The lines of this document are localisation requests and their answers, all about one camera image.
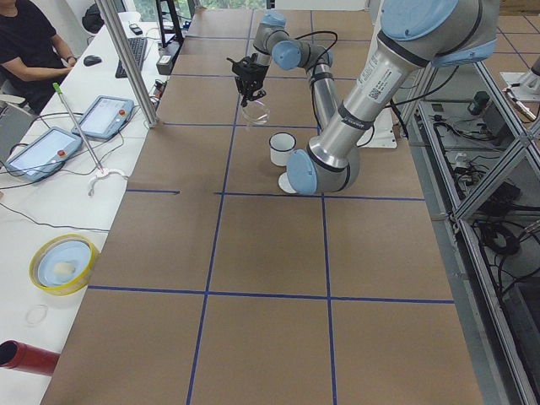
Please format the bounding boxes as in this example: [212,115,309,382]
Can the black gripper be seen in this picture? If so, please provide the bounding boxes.
[227,53,267,106]

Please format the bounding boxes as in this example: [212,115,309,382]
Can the clear glass funnel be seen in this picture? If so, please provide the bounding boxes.
[241,101,270,126]

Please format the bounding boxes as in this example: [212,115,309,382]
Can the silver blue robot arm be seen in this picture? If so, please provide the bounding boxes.
[232,1,500,195]

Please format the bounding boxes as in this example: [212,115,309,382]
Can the white enamel mug blue rim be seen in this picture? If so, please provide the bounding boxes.
[269,132,296,166]

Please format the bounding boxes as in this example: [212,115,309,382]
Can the black keyboard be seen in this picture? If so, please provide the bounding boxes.
[115,37,147,78]

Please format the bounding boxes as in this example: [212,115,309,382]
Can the far teach pendant tablet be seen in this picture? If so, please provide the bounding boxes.
[78,95,134,140]

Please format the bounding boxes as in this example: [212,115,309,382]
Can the teach pendant tablet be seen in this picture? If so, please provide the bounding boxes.
[5,127,83,181]
[78,95,134,140]

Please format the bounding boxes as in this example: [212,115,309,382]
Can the white hook clamp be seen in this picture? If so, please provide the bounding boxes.
[88,168,128,197]

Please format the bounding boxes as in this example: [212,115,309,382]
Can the black computer mouse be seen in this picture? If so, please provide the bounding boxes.
[83,55,102,67]

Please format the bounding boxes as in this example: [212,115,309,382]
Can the brown paper table cover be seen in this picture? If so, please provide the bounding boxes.
[43,10,483,404]

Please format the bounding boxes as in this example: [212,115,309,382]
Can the near teach pendant tablet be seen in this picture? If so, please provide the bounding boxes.
[5,127,83,181]

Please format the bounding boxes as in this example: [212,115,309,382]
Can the person in black shirt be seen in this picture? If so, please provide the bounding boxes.
[1,0,78,114]

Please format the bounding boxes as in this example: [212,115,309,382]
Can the blue plate with dough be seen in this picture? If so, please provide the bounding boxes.
[37,240,91,287]

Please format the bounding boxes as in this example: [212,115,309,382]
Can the yellow tape roll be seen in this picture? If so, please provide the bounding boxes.
[29,234,100,296]

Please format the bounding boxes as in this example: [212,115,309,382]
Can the red cylinder tube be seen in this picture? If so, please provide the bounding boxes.
[1,340,60,376]

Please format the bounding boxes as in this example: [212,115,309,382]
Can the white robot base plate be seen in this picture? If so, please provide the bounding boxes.
[357,105,397,149]

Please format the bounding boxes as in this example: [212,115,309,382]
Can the aluminium frame post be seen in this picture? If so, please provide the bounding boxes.
[95,0,158,128]

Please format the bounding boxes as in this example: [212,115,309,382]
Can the silver rod green handle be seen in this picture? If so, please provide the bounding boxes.
[52,82,104,172]

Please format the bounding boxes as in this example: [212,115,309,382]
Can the aluminium frame rack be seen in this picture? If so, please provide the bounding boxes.
[395,53,539,404]

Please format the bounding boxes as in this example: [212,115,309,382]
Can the clear rubber band ring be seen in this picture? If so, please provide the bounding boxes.
[26,304,49,327]

